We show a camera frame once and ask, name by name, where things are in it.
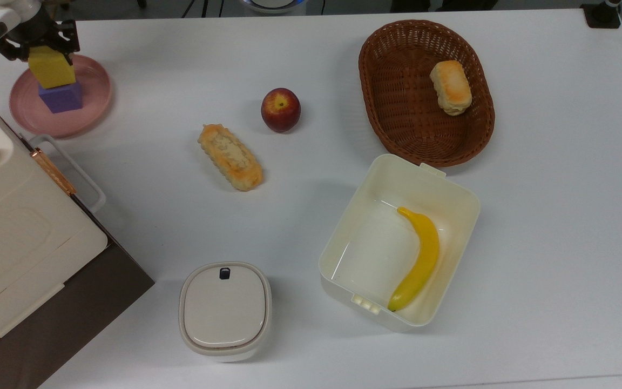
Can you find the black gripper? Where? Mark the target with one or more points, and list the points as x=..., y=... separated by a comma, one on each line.
x=36, y=31

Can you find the yellow cube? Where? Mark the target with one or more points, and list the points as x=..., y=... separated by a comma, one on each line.
x=52, y=67

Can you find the purple cube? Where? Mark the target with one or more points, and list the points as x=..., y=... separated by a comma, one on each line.
x=62, y=98

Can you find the pink round plate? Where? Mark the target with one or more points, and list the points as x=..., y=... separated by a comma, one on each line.
x=92, y=102

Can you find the copper cabinet latch strip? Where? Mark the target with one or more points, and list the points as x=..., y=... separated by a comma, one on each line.
x=54, y=172

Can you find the black tripod legs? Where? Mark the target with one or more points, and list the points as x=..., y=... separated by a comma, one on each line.
x=203, y=7

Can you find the large cream plastic cabinet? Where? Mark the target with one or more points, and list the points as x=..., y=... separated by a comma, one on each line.
x=14, y=237

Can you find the long toasted bread loaf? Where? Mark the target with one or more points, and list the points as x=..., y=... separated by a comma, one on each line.
x=231, y=158

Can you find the red apple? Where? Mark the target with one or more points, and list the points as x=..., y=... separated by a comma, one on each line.
x=281, y=111

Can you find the dark brown oven box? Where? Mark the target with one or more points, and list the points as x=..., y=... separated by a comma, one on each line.
x=79, y=313

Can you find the small beige lidded trash can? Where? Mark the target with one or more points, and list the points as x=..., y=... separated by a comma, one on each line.
x=224, y=310

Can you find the brown wicker basket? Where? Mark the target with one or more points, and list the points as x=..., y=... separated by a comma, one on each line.
x=403, y=102

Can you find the white rectangular plastic container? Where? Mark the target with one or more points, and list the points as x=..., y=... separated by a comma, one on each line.
x=370, y=254

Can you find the short toasted bread bun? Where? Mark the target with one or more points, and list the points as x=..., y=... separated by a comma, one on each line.
x=451, y=87

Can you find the yellow banana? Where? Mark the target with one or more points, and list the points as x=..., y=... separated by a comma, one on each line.
x=424, y=254

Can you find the black camera stand base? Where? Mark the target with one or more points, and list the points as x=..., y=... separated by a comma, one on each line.
x=601, y=15

